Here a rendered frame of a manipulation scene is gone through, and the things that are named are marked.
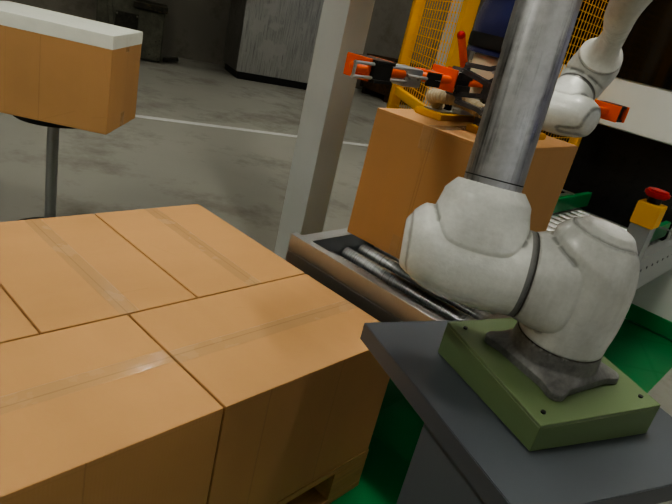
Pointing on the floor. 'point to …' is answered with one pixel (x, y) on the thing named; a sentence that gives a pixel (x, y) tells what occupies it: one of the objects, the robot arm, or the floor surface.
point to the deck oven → (272, 40)
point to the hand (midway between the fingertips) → (449, 79)
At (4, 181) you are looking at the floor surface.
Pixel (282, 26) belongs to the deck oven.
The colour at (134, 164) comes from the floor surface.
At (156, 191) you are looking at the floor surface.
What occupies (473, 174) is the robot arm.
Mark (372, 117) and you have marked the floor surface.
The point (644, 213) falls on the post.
